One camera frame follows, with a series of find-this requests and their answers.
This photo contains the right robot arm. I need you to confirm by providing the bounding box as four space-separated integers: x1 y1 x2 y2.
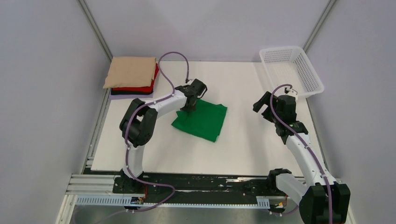
253 92 351 224

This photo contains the white plastic basket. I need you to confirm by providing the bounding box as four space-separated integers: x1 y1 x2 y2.
259 46 325 98

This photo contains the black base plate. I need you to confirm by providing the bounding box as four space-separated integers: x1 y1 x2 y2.
113 172 286 204

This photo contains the folded black t shirt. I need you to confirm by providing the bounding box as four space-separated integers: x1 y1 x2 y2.
111 89 153 95

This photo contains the aluminium frame rail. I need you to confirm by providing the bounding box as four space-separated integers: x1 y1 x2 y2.
66 174 305 199

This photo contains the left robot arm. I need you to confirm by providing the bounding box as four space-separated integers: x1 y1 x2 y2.
119 79 207 193

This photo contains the right corner metal strip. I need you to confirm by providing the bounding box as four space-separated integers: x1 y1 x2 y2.
303 0 338 53

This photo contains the left corner metal strip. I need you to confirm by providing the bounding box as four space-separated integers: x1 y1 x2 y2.
77 0 113 61

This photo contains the corner metal strip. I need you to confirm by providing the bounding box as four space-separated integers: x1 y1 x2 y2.
303 0 338 53
77 0 113 61

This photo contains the white slotted cable duct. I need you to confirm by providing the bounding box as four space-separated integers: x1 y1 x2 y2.
75 195 270 209

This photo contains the folded red t shirt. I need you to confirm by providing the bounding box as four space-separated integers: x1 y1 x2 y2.
112 63 161 94

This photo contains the folded beige t shirt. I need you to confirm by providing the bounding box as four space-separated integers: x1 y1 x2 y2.
103 56 156 89

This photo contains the green t shirt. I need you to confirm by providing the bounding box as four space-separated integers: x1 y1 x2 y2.
171 99 227 142

